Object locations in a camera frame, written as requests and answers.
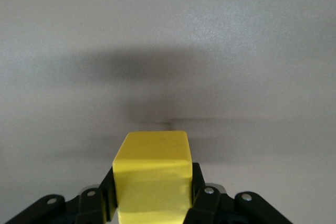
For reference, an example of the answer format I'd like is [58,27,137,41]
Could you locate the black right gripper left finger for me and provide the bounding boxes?
[10,167,118,224]

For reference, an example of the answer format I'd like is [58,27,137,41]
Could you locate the brown table cover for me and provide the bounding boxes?
[0,0,336,224]

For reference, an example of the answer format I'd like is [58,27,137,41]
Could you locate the yellow block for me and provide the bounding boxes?
[112,130,194,224]

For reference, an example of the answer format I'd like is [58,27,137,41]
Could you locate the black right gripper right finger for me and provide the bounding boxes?
[183,163,287,224]

